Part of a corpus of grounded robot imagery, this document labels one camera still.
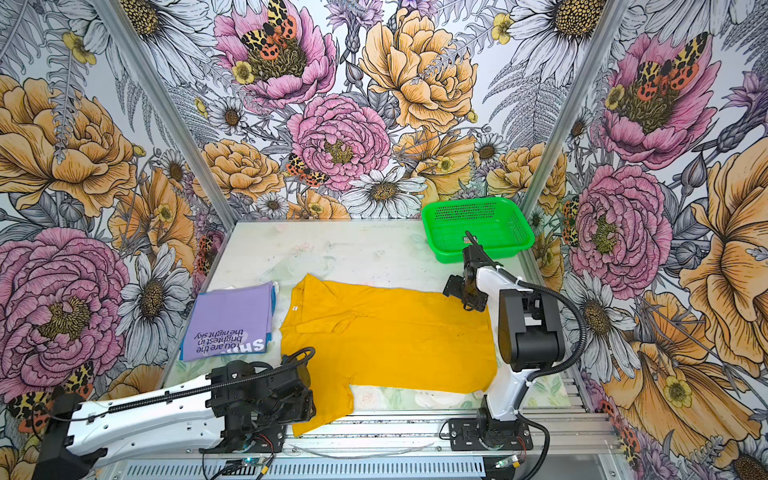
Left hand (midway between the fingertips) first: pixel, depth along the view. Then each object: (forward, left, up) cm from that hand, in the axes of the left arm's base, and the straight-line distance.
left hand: (296, 422), depth 72 cm
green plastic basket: (+71, -65, -3) cm, 96 cm away
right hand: (+33, -44, -3) cm, 55 cm away
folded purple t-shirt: (+28, +26, -3) cm, 38 cm away
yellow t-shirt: (+23, -24, -6) cm, 34 cm away
